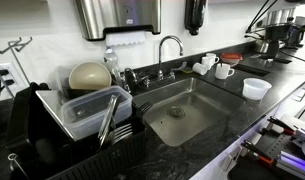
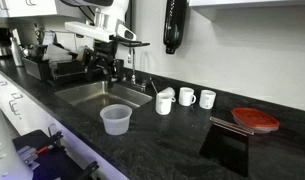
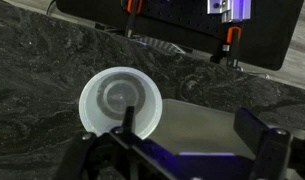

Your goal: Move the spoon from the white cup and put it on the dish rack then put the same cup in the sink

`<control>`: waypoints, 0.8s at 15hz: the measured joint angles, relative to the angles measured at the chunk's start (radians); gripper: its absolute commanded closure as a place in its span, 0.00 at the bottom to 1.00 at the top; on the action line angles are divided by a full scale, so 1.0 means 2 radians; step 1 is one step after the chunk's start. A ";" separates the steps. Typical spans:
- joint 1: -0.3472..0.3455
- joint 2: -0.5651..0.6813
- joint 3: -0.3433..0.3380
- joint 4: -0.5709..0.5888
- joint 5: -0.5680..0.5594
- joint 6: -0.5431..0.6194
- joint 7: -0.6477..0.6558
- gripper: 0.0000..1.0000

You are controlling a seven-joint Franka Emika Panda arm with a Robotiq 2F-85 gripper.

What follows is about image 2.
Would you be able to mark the stainless steel sink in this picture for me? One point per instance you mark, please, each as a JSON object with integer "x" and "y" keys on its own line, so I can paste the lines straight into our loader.
{"x": 94, "y": 97}

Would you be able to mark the white mug middle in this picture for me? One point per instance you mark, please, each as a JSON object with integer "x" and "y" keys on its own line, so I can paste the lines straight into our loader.
{"x": 186, "y": 96}

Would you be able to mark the silver metal spoon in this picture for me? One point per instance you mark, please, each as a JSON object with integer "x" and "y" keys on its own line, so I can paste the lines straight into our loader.
{"x": 154, "y": 87}

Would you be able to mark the black coffee maker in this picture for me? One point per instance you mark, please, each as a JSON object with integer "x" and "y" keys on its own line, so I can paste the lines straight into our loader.
{"x": 5, "y": 43}

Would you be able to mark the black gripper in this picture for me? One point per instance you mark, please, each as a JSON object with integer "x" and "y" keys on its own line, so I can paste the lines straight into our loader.
{"x": 102, "y": 60}

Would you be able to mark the black soap dispenser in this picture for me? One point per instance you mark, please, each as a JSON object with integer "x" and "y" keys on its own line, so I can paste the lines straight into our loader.
{"x": 174, "y": 24}

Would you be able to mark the white mug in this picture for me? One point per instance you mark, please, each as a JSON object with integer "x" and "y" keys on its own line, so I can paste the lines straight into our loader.
{"x": 186, "y": 96}
{"x": 207, "y": 99}
{"x": 164, "y": 103}

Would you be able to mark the white mug far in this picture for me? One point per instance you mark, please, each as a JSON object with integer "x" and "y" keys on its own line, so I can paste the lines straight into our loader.
{"x": 207, "y": 99}

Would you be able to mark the translucent plastic tub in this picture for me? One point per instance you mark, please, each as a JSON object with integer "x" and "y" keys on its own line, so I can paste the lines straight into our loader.
{"x": 116, "y": 118}

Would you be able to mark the chrome faucet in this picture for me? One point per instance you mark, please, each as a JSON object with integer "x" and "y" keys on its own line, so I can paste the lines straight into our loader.
{"x": 134, "y": 80}

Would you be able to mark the red lid food container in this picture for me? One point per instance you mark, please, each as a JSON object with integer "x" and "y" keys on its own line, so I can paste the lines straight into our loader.
{"x": 255, "y": 120}

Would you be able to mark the black dish rack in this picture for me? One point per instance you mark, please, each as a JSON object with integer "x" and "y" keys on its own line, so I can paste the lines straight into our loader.
{"x": 55, "y": 73}

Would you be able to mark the white mug lying sideways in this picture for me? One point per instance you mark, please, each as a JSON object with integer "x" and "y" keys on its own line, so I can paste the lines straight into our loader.
{"x": 169, "y": 91}

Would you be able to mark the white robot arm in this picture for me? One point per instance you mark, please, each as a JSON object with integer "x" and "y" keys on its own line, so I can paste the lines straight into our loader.
{"x": 109, "y": 21}

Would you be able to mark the white mug front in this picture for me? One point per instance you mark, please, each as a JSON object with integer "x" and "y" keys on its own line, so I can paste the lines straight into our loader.
{"x": 164, "y": 103}

